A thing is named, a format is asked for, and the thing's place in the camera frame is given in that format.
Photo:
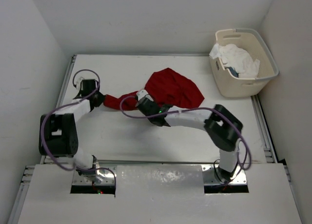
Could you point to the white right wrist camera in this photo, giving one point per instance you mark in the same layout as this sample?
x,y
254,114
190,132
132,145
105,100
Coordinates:
x,y
141,94

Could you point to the white t shirt in basket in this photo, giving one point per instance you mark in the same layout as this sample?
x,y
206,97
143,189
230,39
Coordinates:
x,y
237,58

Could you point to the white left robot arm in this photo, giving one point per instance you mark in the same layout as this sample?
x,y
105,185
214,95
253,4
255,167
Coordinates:
x,y
58,137

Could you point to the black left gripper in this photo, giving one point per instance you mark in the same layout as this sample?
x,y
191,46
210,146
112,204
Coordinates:
x,y
101,99

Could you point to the red polo t shirt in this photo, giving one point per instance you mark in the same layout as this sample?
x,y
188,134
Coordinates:
x,y
165,87

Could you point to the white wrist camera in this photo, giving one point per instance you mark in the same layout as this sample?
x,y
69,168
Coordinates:
x,y
141,94
77,83

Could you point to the blue garment in basket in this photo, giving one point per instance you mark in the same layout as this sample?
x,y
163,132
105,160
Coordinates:
x,y
232,71

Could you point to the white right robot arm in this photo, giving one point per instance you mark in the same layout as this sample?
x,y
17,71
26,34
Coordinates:
x,y
221,133

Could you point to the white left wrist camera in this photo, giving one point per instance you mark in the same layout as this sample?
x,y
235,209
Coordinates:
x,y
77,83

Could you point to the cream plastic laundry basket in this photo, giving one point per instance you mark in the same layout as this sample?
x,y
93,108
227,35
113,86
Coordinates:
x,y
251,41

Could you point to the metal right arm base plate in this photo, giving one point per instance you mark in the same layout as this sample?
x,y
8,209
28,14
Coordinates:
x,y
212,176

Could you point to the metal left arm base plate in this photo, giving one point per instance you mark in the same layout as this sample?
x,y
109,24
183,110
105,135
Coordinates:
x,y
99,174

